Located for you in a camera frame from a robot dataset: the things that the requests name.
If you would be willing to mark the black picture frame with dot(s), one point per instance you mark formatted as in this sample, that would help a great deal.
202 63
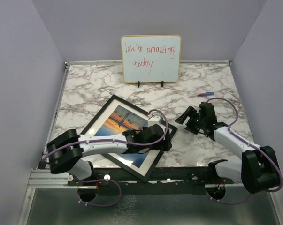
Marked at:
128 136

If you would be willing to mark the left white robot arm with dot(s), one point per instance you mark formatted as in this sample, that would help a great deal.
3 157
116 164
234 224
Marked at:
66 151

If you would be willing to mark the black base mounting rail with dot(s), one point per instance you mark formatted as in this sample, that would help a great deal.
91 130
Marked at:
163 180

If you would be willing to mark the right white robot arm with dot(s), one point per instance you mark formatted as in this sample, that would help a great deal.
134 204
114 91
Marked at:
258 169

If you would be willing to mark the yellow-framed whiteboard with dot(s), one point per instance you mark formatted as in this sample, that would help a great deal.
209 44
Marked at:
151 58

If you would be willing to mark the sunset fishing photo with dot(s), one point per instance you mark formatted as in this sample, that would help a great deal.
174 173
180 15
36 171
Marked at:
115 122

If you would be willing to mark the black whiteboard stand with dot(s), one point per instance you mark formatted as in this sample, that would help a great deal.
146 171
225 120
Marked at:
139 83

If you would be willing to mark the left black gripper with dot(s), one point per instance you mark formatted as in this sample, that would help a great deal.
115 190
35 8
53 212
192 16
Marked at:
161 144

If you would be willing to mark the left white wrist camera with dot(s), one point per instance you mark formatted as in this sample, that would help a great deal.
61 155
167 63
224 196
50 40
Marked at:
153 119

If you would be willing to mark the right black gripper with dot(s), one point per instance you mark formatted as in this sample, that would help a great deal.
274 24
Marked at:
190 111

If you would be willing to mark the aluminium table edge rail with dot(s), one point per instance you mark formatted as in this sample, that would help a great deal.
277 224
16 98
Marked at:
41 177

